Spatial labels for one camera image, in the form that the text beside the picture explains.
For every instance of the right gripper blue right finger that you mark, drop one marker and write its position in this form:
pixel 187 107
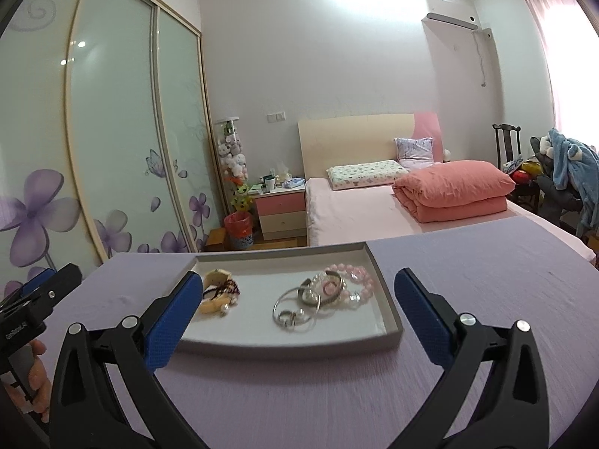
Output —
pixel 512 410

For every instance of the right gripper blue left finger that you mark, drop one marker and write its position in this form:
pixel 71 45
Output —
pixel 105 392

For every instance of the yellow wrist watch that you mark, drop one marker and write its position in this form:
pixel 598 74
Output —
pixel 219 289

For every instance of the dark engraved cuff bangle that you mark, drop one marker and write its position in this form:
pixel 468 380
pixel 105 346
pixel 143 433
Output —
pixel 324 290

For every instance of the thin silver bangle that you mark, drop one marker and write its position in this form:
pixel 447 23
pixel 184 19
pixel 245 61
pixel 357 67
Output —
pixel 288 312

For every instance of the person's left hand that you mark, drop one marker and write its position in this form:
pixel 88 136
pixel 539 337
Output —
pixel 39 381

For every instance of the purple table cloth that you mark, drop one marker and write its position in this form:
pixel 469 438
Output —
pixel 500 271

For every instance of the sliding door flower wardrobe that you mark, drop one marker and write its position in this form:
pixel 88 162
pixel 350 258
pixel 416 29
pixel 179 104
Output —
pixel 106 145

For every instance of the dark wooden chair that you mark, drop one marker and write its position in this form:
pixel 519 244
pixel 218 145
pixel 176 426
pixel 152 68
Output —
pixel 509 159

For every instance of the grey cardboard tray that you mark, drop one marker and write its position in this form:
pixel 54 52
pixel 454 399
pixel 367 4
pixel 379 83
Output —
pixel 364 319

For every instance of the red waste basket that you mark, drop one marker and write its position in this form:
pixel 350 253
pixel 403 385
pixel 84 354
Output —
pixel 239 228

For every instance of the folded salmon pink quilt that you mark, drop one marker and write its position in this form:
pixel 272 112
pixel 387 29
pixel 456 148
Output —
pixel 454 191

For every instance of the blue plush garment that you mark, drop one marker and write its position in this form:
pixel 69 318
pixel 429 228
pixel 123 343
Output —
pixel 576 163

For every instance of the clear tube of plush toys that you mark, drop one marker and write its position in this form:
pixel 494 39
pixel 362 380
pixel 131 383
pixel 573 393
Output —
pixel 233 166

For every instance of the small lilac pillow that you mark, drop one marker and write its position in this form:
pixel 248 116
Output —
pixel 414 154

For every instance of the pink white nightstand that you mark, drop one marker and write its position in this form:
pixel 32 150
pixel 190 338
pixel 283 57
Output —
pixel 282 213

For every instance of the floral white pillow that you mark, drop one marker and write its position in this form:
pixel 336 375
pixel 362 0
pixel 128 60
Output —
pixel 371 174

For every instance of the pink curtain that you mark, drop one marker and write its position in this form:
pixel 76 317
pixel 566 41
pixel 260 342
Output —
pixel 570 47

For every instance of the white air conditioner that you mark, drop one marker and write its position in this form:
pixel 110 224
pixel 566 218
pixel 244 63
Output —
pixel 456 14

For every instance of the white wall switch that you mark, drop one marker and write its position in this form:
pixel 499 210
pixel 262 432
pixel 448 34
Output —
pixel 276 117

